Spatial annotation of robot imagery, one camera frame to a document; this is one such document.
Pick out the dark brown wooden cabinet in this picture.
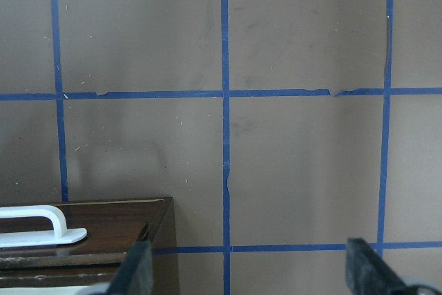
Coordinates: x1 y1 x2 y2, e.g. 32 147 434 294
0 198 181 295

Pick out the white drawer handle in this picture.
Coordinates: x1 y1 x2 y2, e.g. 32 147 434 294
1 205 88 249

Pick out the wooden drawer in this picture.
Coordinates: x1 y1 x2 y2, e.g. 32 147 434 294
1 197 176 269

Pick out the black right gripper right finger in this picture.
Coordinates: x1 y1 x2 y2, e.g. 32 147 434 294
345 238 414 295

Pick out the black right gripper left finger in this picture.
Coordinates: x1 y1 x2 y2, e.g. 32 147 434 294
106 241 153 295

